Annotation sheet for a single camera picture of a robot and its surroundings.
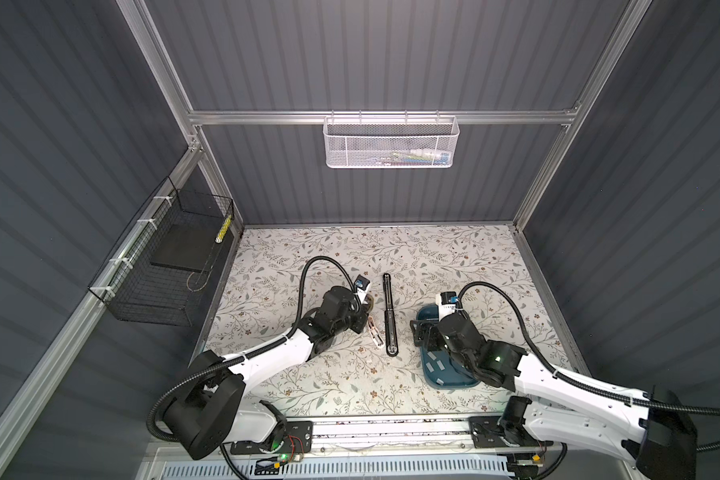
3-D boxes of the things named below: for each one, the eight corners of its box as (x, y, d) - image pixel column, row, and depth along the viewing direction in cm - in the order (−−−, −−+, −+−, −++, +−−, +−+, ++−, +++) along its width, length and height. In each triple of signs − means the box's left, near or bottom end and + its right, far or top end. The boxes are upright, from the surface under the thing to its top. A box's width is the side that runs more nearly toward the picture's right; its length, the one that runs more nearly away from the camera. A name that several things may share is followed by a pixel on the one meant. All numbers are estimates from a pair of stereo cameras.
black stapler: (385, 356, 89) (386, 353, 87) (382, 277, 107) (382, 273, 105) (398, 356, 89) (398, 353, 87) (392, 277, 107) (393, 273, 105)
